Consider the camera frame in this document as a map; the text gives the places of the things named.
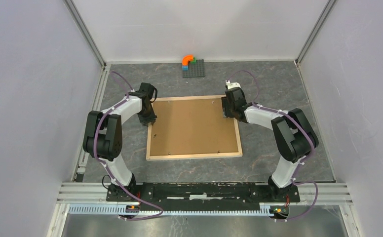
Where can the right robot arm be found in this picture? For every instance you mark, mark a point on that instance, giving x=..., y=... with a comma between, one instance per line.
x=294, y=135

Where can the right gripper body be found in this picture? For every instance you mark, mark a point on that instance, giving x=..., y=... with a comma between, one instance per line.
x=227, y=108

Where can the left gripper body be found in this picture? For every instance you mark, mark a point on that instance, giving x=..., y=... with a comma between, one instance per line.
x=147, y=112

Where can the orange curved lego brick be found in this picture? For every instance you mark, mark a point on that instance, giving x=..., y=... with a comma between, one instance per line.
x=186, y=60

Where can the grey lego baseplate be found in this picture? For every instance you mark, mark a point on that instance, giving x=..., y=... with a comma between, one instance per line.
x=195, y=70

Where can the brown cardboard backing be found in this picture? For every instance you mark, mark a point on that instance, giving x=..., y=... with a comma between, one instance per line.
x=193, y=126

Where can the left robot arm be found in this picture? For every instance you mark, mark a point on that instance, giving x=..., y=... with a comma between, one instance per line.
x=103, y=133

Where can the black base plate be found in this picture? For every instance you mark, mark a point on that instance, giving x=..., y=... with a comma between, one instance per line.
x=200, y=196

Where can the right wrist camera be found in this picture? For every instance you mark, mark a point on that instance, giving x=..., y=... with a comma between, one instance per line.
x=230, y=85

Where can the wooden picture frame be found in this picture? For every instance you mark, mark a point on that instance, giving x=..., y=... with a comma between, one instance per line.
x=194, y=156

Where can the aluminium rail frame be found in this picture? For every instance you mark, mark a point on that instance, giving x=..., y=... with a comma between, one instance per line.
x=82, y=209

